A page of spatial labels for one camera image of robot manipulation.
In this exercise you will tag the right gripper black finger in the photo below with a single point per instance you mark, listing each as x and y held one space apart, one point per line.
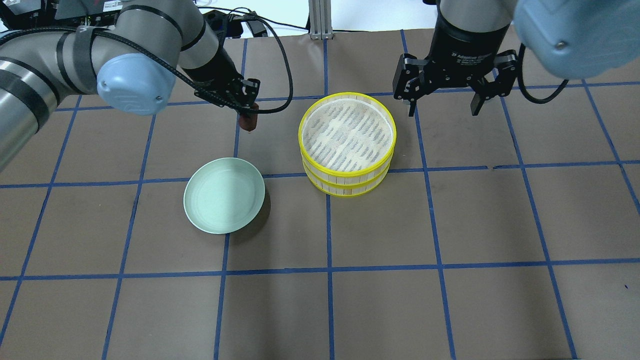
485 90
414 86

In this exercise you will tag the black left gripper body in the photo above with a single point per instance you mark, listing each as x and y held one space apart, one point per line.
214 73

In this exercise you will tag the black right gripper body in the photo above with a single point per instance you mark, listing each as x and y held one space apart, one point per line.
467 47

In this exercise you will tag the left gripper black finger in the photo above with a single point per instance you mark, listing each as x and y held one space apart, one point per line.
249 91

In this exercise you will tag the brown bun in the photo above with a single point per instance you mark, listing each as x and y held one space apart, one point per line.
247 121

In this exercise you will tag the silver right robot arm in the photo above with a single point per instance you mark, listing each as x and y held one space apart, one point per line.
572 39

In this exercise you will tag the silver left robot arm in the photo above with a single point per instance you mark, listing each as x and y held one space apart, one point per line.
129 66

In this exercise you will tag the black power adapter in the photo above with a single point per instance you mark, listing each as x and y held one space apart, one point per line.
256 28

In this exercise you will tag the light green plate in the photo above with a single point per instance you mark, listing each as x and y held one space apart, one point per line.
224 195

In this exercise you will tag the aluminium frame post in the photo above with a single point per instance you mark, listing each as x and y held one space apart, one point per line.
320 20

